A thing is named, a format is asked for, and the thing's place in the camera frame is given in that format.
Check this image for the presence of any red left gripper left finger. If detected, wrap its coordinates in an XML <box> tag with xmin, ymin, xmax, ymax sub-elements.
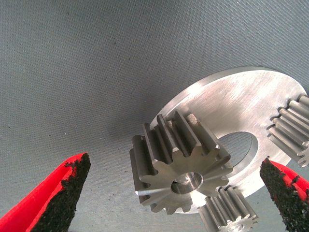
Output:
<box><xmin>0</xmin><ymin>151</ymin><xmax>92</xmax><ymax>232</ymax></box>

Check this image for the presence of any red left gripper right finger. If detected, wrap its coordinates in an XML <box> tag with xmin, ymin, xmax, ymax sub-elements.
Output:
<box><xmin>259</xmin><ymin>156</ymin><xmax>309</xmax><ymax>232</ymax></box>

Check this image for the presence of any large tall steel gear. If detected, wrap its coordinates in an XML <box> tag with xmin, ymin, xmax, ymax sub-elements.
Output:
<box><xmin>129</xmin><ymin>110</ymin><xmax>232</xmax><ymax>215</ymax></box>

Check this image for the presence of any small steel gear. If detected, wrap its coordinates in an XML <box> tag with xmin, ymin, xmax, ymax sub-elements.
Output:
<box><xmin>267</xmin><ymin>94</ymin><xmax>309</xmax><ymax>168</ymax></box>
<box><xmin>199</xmin><ymin>186</ymin><xmax>259</xmax><ymax>232</ymax></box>

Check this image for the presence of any round metal plate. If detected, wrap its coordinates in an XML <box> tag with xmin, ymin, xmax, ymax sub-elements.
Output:
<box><xmin>151</xmin><ymin>66</ymin><xmax>309</xmax><ymax>215</ymax></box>

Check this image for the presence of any dark grey table cloth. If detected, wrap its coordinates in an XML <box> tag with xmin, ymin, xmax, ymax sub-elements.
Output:
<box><xmin>0</xmin><ymin>0</ymin><xmax>309</xmax><ymax>232</ymax></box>

